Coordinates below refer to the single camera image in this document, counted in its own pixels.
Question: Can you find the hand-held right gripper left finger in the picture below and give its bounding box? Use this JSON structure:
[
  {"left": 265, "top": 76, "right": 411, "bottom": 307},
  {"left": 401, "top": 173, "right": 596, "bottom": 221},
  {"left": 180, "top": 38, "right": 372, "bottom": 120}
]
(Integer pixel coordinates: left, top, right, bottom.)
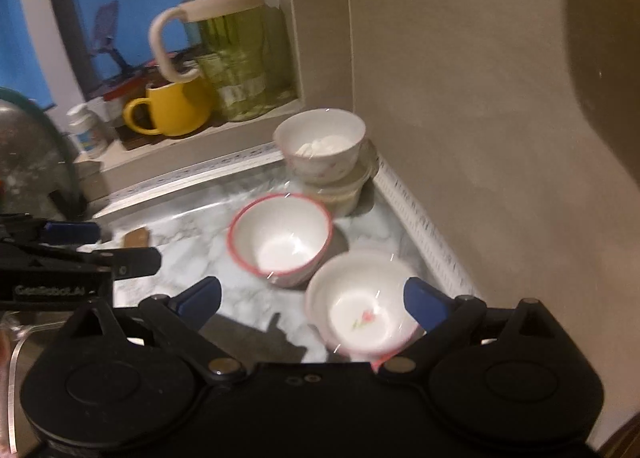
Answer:
[{"left": 60, "top": 275, "right": 248, "bottom": 386}]

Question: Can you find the yellow mug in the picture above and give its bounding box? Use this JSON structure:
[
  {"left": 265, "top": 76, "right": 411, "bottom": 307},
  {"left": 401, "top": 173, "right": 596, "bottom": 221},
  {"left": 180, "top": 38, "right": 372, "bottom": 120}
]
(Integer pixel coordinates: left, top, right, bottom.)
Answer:
[{"left": 123, "top": 74, "right": 213, "bottom": 137}]

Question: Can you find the perforated metal steamer plate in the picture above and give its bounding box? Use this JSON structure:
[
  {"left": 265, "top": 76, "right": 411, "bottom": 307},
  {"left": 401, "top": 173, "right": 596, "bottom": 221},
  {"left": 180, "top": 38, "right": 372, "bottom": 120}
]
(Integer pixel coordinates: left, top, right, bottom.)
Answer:
[{"left": 0, "top": 108, "right": 66, "bottom": 211}]

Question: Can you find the glass pot lid green rim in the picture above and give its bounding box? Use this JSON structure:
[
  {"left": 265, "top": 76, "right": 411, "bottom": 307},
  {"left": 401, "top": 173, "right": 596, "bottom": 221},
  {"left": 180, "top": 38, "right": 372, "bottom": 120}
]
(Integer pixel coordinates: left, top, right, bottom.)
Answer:
[{"left": 0, "top": 87, "right": 81, "bottom": 219}]

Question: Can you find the stainless steel sink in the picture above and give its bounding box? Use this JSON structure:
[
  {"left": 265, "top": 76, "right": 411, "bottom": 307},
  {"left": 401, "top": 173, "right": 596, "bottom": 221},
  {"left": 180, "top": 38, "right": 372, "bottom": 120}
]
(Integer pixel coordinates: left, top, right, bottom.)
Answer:
[{"left": 0, "top": 308, "right": 76, "bottom": 458}]

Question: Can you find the small white bottle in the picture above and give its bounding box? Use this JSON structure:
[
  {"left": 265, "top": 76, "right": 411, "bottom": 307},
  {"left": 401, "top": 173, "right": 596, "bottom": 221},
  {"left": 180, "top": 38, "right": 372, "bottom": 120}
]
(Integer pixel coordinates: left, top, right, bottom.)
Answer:
[{"left": 67, "top": 104, "right": 108, "bottom": 159}]

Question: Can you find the red-rimmed polka dot bowl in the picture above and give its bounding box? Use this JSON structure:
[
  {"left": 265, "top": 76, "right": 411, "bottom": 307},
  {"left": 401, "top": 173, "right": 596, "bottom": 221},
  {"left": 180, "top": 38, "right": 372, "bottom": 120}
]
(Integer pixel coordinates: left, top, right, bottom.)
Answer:
[{"left": 304, "top": 249, "right": 427, "bottom": 374}]

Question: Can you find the white bowl with red flowers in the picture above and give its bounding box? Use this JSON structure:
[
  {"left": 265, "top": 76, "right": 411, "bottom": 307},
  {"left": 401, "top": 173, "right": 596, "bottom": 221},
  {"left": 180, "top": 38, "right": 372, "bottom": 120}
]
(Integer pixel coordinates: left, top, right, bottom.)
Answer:
[{"left": 273, "top": 108, "right": 366, "bottom": 184}]

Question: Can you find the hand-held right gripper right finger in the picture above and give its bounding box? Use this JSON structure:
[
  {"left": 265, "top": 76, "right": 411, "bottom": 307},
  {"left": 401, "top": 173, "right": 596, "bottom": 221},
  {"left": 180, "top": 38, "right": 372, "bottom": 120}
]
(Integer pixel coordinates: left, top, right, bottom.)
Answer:
[{"left": 375, "top": 277, "right": 557, "bottom": 385}]

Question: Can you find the white floral bowl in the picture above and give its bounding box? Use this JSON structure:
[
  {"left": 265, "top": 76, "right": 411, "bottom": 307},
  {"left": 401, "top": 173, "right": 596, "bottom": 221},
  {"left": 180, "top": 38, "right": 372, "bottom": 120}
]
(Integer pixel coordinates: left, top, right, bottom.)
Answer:
[{"left": 322, "top": 263, "right": 407, "bottom": 358}]

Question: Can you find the dark glass jar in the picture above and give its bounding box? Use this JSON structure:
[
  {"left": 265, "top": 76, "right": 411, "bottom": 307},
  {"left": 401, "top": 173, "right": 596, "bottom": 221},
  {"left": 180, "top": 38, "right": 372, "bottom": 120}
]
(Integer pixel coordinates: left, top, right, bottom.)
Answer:
[{"left": 102, "top": 69, "right": 151, "bottom": 128}]

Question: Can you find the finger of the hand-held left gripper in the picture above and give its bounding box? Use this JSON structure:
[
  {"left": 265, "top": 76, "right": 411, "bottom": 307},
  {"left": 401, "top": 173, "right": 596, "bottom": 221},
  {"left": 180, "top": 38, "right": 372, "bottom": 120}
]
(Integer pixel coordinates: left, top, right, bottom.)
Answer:
[
  {"left": 0, "top": 212, "right": 103, "bottom": 251},
  {"left": 72, "top": 246, "right": 162, "bottom": 280}
]

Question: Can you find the red-rimmed mushroom print bowl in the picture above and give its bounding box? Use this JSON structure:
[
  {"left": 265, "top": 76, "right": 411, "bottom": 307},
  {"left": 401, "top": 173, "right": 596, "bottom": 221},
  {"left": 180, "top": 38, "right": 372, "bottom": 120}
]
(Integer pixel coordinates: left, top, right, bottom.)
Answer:
[{"left": 228, "top": 193, "right": 334, "bottom": 288}]

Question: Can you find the clear plastic container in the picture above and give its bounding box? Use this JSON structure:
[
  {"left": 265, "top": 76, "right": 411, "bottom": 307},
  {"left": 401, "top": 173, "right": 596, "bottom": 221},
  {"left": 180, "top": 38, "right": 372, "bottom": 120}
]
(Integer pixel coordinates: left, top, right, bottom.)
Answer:
[{"left": 300, "top": 138, "right": 379, "bottom": 218}]

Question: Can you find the green glass pitcher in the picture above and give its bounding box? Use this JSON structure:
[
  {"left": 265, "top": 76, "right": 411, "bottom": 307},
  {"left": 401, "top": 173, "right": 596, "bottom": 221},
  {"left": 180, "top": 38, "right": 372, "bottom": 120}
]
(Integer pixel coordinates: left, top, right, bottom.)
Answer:
[{"left": 149, "top": 0, "right": 298, "bottom": 121}]

